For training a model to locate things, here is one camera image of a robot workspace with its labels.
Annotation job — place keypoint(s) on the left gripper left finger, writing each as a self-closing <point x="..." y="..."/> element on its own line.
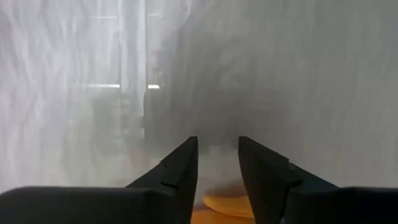
<point x="174" y="180"/>

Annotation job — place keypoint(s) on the yellow plastic basket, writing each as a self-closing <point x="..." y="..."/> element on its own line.
<point x="230" y="205"/>

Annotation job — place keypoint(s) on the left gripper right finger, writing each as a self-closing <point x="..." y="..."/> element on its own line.
<point x="267" y="180"/>

